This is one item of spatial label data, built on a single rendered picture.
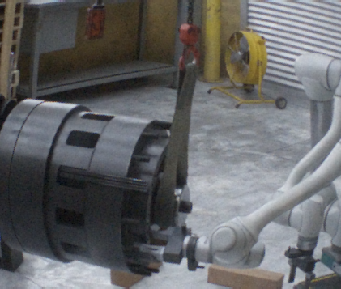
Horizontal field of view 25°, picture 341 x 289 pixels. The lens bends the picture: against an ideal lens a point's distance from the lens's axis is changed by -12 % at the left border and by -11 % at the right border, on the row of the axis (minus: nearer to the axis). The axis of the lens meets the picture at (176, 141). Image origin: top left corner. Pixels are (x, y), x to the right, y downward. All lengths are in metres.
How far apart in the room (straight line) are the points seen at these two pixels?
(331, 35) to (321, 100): 5.20
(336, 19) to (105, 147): 5.92
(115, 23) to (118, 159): 6.28
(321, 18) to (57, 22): 2.85
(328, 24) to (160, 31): 2.14
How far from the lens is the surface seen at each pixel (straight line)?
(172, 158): 2.52
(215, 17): 8.82
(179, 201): 2.57
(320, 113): 3.08
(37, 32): 7.06
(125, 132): 2.52
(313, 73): 3.01
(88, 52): 8.49
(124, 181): 2.41
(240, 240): 2.23
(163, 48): 9.28
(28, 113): 2.65
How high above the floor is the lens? 1.74
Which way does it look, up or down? 15 degrees down
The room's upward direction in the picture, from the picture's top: 3 degrees clockwise
